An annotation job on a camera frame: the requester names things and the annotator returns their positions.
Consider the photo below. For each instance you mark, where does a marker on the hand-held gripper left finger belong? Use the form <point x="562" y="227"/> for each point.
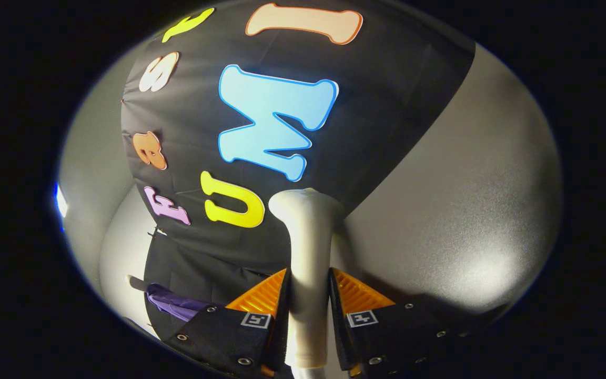
<point x="229" y="337"/>

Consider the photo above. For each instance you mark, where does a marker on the white garment steamer head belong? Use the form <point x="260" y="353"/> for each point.
<point x="308" y="247"/>

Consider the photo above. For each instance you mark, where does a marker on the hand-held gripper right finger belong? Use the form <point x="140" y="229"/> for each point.
<point x="392" y="337"/>

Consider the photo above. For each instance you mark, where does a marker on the ceiling light panel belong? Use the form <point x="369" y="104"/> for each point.
<point x="61" y="202"/>

